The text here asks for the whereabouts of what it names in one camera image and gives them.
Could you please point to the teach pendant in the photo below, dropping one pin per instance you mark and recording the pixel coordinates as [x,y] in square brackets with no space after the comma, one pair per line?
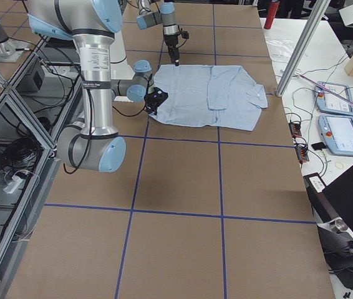
[337,133]
[328,103]

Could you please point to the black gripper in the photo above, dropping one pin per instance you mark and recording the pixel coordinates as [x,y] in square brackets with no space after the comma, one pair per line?
[150,101]
[171,42]

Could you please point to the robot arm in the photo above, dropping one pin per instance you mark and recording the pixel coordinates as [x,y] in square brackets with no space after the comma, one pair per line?
[92,141]
[166,16]

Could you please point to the aluminium frame rail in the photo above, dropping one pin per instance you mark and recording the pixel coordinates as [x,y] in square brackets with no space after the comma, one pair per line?
[38,88]

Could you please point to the black laptop with label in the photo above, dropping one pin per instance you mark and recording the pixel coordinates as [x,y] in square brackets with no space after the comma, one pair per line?
[332,200]

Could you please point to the red bottle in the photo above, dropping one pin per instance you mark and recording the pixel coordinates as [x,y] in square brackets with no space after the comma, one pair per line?
[272,11]

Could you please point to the grey aluminium post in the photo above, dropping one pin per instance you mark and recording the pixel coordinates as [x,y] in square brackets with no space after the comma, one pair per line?
[303,42]

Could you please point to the light blue button-up shirt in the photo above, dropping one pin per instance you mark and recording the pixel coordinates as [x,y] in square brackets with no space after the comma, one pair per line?
[209,95]

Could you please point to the near teach pendant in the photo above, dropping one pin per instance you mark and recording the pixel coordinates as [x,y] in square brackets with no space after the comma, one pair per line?
[337,133]

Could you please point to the far teach pendant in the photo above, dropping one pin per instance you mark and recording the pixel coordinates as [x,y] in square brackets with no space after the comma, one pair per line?
[328,103]

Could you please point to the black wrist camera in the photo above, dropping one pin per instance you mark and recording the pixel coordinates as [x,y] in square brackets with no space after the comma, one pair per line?
[158,96]
[184,34]

